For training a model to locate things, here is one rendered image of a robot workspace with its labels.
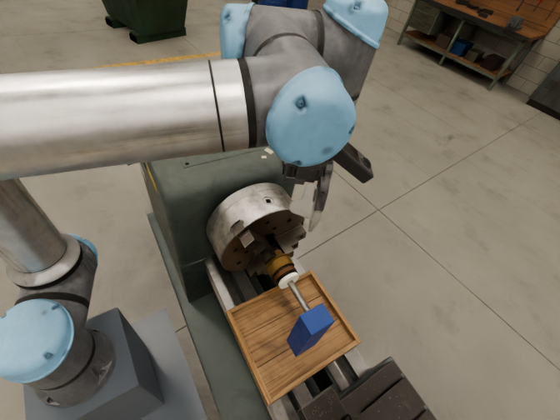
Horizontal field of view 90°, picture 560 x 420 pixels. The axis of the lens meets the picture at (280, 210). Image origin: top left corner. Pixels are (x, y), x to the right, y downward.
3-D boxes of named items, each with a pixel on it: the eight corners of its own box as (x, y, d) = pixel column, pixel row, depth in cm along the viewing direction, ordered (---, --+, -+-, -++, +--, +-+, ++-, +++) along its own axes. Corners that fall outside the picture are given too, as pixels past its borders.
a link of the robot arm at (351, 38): (312, -19, 33) (376, -12, 35) (295, 75, 41) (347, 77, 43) (336, 2, 28) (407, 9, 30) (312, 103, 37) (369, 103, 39)
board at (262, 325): (225, 315, 97) (225, 311, 94) (309, 273, 113) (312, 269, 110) (267, 407, 82) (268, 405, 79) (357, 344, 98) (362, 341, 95)
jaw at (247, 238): (251, 238, 93) (230, 229, 83) (262, 229, 92) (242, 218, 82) (267, 265, 87) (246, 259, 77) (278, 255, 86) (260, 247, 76)
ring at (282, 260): (262, 252, 85) (276, 277, 81) (287, 242, 89) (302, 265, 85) (258, 267, 92) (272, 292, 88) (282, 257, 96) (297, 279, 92)
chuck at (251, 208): (207, 262, 101) (212, 202, 79) (280, 237, 117) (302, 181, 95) (217, 283, 97) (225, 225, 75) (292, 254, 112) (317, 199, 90)
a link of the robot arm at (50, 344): (11, 398, 50) (-43, 384, 40) (33, 322, 58) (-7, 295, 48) (88, 382, 53) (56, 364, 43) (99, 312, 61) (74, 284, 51)
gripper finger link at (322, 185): (310, 206, 53) (316, 159, 51) (319, 207, 53) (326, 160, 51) (315, 212, 48) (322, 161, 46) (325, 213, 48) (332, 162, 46)
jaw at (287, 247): (268, 227, 94) (298, 213, 98) (269, 236, 98) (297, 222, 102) (286, 253, 88) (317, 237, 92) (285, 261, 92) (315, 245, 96)
